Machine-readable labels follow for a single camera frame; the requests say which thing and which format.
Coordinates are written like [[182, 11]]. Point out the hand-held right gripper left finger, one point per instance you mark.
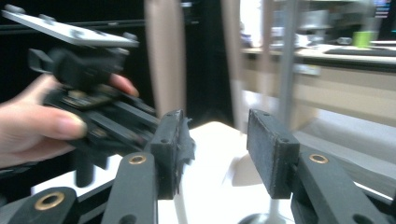
[[140, 186]]

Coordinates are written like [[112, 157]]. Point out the white table cover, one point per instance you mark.
[[211, 174]]

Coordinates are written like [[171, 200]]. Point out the green cup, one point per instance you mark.
[[362, 39]]

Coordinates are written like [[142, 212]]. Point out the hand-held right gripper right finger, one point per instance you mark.
[[274, 155]]

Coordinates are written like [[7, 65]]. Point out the black curtain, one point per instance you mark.
[[205, 62]]

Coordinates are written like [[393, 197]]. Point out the light wooden desk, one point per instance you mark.
[[342, 87]]

